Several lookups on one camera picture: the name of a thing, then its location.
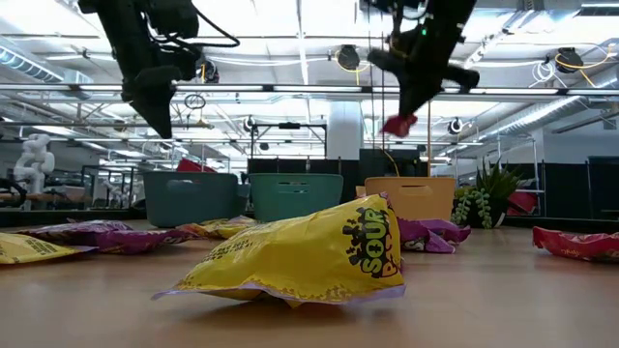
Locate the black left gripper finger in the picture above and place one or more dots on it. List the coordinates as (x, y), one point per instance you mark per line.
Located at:
(147, 111)
(165, 111)

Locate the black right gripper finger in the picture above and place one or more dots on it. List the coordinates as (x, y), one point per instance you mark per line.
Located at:
(425, 95)
(410, 99)

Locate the red Skittles candy bag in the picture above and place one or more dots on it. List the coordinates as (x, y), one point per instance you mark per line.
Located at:
(575, 244)
(399, 126)

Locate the slate blue plastic bin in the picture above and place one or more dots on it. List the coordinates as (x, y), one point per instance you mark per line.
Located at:
(193, 208)

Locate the orange plastic bin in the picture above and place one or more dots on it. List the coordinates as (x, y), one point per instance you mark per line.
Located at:
(435, 203)

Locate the yellow Sour Patch candy bag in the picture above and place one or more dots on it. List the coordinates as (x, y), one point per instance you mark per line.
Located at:
(208, 232)
(290, 256)
(29, 249)
(237, 222)

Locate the teal plastic bin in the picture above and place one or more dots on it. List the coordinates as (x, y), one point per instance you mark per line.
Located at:
(271, 205)

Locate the red storage bin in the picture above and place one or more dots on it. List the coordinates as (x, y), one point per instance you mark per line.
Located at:
(193, 166)
(524, 203)

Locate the black equipment box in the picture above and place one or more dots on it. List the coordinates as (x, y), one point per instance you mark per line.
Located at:
(377, 162)

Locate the white building column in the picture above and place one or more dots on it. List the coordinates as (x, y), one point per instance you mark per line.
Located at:
(344, 130)

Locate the small white robot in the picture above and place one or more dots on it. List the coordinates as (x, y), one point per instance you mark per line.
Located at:
(113, 191)

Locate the potted succulent plant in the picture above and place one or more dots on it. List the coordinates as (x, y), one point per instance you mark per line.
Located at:
(498, 186)

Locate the large white robot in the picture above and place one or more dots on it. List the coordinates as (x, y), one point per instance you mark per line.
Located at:
(36, 159)

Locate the black partition panels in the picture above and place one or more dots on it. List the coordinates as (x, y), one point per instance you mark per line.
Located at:
(566, 193)

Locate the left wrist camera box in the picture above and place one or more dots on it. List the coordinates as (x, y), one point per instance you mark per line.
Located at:
(171, 19)

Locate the silver ventilation duct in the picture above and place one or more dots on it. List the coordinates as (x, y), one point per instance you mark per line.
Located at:
(29, 67)
(541, 113)

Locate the black gantry frame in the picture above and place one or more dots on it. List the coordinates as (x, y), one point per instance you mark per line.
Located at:
(289, 125)

